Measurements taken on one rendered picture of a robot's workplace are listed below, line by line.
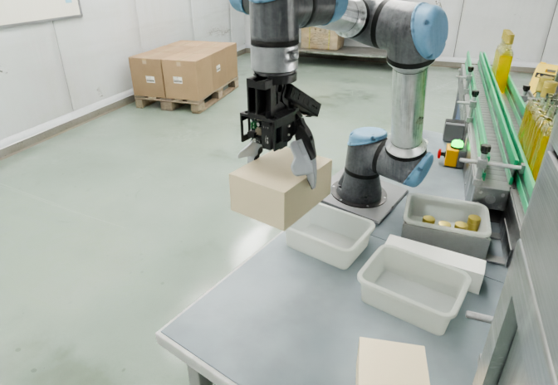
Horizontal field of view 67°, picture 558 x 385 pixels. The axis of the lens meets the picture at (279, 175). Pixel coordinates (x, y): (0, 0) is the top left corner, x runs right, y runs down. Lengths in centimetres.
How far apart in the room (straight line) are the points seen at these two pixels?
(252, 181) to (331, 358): 41
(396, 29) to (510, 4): 625
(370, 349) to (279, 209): 33
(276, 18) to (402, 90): 56
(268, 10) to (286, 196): 29
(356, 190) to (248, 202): 68
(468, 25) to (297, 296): 649
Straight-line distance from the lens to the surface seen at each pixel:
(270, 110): 67
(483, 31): 728
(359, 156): 132
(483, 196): 137
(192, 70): 458
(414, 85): 112
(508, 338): 48
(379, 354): 86
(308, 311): 102
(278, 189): 69
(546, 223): 37
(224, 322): 100
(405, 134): 120
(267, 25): 65
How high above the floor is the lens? 147
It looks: 27 degrees down
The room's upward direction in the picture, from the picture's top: straight up
